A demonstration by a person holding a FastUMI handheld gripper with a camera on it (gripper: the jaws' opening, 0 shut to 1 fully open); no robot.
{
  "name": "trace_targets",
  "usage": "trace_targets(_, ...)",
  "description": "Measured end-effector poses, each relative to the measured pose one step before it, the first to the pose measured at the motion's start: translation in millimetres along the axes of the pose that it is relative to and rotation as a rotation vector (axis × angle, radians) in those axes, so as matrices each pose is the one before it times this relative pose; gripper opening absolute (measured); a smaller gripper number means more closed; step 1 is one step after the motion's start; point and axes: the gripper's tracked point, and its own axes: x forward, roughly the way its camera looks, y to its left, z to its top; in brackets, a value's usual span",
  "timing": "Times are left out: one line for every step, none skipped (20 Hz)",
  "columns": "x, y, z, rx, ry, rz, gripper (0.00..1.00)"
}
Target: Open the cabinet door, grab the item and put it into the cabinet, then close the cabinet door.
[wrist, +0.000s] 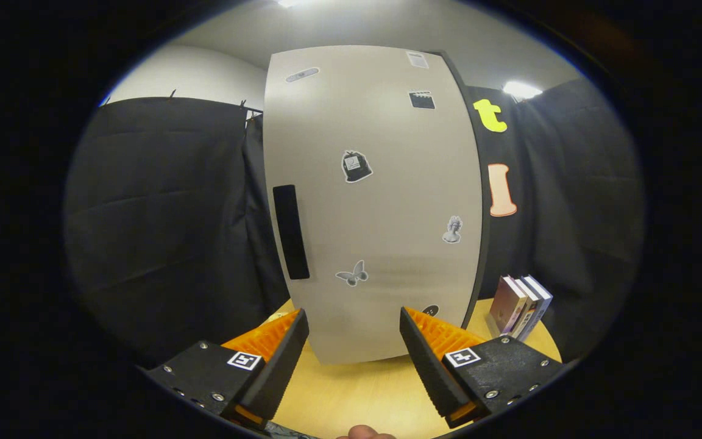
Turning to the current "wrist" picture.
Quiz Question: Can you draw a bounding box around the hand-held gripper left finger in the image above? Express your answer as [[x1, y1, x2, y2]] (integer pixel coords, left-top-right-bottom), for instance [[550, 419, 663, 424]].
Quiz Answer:
[[141, 308, 310, 432]]

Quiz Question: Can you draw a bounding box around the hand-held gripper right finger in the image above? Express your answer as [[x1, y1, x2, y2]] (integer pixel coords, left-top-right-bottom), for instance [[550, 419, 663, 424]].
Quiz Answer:
[[400, 307, 577, 429]]

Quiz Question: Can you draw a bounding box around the black door handle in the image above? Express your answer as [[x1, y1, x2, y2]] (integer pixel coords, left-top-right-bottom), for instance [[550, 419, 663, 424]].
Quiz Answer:
[[272, 184, 311, 281]]

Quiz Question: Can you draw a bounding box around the beige cabinet door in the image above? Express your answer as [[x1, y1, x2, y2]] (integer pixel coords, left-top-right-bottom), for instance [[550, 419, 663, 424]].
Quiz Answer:
[[263, 45, 484, 365]]

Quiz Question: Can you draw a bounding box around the white cover book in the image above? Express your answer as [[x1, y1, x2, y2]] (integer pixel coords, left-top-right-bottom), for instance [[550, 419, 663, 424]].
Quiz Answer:
[[509, 277, 541, 339]]

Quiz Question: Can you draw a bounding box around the black backdrop cloth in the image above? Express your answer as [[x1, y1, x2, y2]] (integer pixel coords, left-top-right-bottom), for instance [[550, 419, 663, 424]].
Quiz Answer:
[[63, 76, 647, 366]]

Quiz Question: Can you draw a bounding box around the dark grey cabinet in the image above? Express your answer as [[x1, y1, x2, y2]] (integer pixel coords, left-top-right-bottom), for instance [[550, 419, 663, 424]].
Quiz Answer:
[[439, 50, 492, 331]]

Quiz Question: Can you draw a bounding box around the bundle of cables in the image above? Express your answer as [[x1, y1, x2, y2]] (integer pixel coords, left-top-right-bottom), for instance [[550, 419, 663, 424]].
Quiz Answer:
[[264, 421, 312, 439]]

